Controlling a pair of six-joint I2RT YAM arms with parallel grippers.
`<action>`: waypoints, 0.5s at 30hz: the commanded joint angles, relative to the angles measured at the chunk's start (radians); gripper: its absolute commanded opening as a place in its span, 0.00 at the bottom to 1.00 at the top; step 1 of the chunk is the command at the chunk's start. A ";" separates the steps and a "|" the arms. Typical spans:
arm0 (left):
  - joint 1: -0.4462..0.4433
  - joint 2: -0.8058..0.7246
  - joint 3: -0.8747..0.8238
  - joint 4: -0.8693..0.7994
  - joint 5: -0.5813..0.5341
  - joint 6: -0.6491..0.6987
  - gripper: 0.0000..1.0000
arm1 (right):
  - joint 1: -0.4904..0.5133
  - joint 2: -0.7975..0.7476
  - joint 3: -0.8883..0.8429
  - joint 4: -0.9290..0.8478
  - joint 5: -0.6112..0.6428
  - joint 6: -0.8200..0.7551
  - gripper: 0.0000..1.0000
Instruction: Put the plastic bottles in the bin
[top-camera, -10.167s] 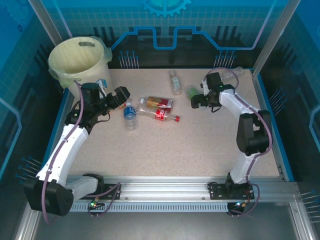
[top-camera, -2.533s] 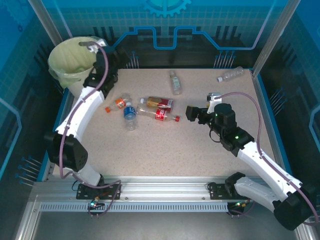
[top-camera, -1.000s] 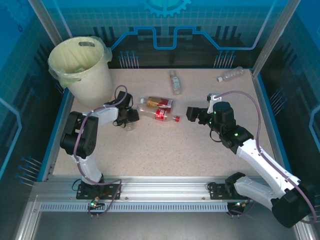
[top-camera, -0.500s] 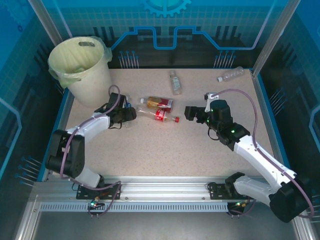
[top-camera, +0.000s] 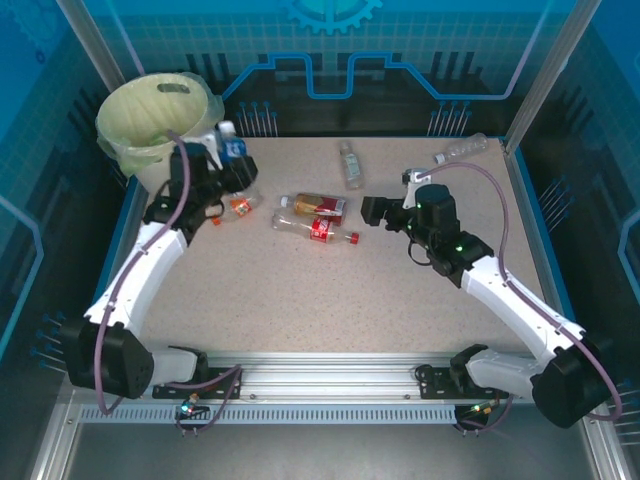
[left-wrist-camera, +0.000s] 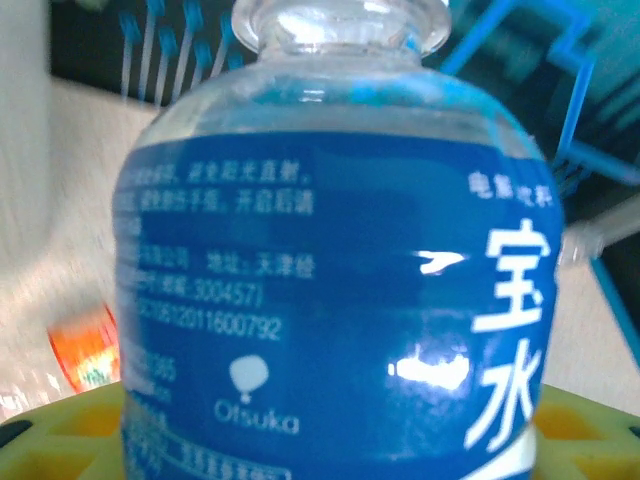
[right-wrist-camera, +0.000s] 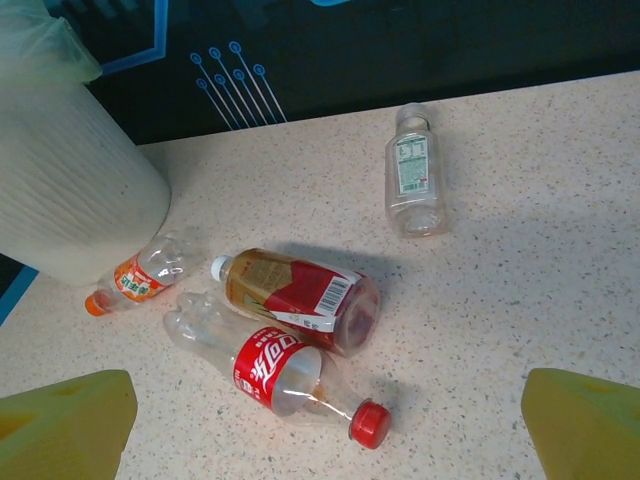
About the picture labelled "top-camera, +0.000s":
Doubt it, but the blue label bottle white cap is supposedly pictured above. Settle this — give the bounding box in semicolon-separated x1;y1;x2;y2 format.
218;121;249;162

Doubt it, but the orange label bottle orange cap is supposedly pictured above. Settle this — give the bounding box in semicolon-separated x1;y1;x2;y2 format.
210;189;265;226

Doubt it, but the clear bottle white-green label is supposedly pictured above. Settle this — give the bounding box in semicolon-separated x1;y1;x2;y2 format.
338;140;368;192

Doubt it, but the cola bottle red cap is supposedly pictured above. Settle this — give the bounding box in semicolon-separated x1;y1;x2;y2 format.
271;209;362;247

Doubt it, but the iced tea bottle yellow-red label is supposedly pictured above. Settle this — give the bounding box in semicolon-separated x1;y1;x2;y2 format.
278;191;350;226

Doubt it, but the black base plate left arm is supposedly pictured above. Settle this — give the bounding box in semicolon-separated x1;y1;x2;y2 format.
151;366;245;401

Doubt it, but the black base plate right arm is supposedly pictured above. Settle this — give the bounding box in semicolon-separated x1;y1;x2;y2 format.
416;364;511;401

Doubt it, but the beige plastic bin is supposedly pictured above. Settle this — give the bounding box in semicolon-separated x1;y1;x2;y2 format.
94;71;226;199

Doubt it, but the translucent green bin bag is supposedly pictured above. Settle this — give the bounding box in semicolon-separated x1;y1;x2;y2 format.
94;71;226;176

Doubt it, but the clear crushed bottle white cap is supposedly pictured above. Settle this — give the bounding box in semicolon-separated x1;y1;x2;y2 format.
432;132;490;166

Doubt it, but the small LED circuit board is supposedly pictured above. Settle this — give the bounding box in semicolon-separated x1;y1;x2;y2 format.
457;397;501;426
174;394;211;426

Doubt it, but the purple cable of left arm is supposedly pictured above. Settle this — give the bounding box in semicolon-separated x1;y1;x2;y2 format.
94;129;245;416

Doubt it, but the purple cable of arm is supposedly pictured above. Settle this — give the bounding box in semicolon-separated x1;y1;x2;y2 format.
423;160;624;421
94;129;245;416

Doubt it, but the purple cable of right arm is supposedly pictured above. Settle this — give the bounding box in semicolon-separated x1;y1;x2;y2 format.
423;160;624;421

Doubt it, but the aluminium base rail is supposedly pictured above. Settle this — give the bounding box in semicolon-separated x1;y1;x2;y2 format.
64;349;601;407

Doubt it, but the aluminium frame post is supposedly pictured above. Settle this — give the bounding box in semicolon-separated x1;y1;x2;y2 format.
503;0;605;154
53;0;126;94

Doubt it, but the slotted cable duct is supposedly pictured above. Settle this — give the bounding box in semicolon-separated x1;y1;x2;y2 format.
78;404;459;425

